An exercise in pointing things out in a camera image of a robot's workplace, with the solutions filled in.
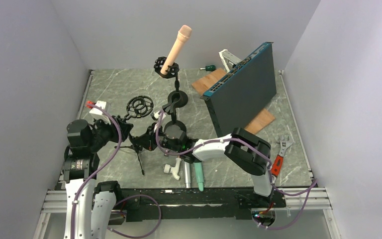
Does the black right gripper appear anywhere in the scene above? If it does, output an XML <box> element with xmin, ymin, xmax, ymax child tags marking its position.
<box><xmin>135</xmin><ymin>122</ymin><xmax>182</xmax><ymax>153</ymax></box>

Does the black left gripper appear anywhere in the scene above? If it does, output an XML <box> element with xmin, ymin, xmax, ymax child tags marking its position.
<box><xmin>88</xmin><ymin>114</ymin><xmax>133</xmax><ymax>151</ymax></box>

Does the black shock-mount tripod stand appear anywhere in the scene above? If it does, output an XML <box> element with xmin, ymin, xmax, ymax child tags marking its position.
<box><xmin>114</xmin><ymin>95</ymin><xmax>154</xmax><ymax>176</ymax></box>

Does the silver mesh-head microphone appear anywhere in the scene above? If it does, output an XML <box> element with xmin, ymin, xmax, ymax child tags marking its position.
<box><xmin>183</xmin><ymin>161</ymin><xmax>191</xmax><ymax>189</ymax></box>

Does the black clip microphone stand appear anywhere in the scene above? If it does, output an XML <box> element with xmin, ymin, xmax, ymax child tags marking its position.
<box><xmin>162</xmin><ymin>90</ymin><xmax>188</xmax><ymax>134</ymax></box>

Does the mint green microphone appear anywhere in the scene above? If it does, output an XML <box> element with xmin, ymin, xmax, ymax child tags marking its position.
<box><xmin>194</xmin><ymin>162</ymin><xmax>204</xmax><ymax>192</ymax></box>

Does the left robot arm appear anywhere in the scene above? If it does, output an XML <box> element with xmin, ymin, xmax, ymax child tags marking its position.
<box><xmin>63</xmin><ymin>119</ymin><xmax>124</xmax><ymax>239</ymax></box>

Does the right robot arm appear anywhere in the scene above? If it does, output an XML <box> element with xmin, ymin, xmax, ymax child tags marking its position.
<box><xmin>129</xmin><ymin>123</ymin><xmax>274</xmax><ymax>207</ymax></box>

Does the black rear microphone stand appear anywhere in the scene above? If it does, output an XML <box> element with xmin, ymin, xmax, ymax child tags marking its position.
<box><xmin>154</xmin><ymin>56</ymin><xmax>190</xmax><ymax>109</ymax></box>

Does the beige pink microphone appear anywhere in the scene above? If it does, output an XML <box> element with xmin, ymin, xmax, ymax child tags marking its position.
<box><xmin>160</xmin><ymin>25</ymin><xmax>192</xmax><ymax>75</ymax></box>

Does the white plastic pipe fitting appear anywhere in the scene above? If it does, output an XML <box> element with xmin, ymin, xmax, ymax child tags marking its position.
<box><xmin>163</xmin><ymin>157</ymin><xmax>182</xmax><ymax>181</ymax></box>

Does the wooden board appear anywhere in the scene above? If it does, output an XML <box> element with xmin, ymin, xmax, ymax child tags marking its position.
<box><xmin>192</xmin><ymin>69</ymin><xmax>277</xmax><ymax>136</ymax></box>

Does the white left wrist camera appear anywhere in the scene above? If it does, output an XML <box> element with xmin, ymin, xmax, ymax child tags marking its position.
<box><xmin>86</xmin><ymin>101</ymin><xmax>110</xmax><ymax>116</ymax></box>

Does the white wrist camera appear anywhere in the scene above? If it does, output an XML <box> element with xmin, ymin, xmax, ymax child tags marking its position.
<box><xmin>151</xmin><ymin>110</ymin><xmax>166</xmax><ymax>121</ymax></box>
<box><xmin>86</xmin><ymin>101</ymin><xmax>110</xmax><ymax>116</ymax></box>

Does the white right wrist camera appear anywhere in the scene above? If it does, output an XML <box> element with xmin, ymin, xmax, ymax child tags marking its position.
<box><xmin>151</xmin><ymin>110</ymin><xmax>166</xmax><ymax>121</ymax></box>

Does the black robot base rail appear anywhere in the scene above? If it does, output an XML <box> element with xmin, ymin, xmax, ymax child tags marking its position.
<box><xmin>112</xmin><ymin>187</ymin><xmax>287</xmax><ymax>222</ymax></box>

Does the green handled screwdriver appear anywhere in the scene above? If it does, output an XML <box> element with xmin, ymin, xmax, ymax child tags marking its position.
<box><xmin>200</xmin><ymin>65</ymin><xmax>216</xmax><ymax>72</ymax></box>

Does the blue network switch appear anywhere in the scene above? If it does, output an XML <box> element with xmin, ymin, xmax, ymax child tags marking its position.
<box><xmin>201</xmin><ymin>42</ymin><xmax>277</xmax><ymax>136</ymax></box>

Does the white metal bracket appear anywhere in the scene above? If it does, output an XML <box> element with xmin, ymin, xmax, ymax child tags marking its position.
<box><xmin>219</xmin><ymin>49</ymin><xmax>242</xmax><ymax>72</ymax></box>

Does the red handled adjustable wrench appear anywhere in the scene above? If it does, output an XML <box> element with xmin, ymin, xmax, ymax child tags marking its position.
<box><xmin>271</xmin><ymin>135</ymin><xmax>294</xmax><ymax>180</ymax></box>

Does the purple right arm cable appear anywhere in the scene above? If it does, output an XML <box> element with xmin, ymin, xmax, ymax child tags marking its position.
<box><xmin>155</xmin><ymin>112</ymin><xmax>318</xmax><ymax>231</ymax></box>

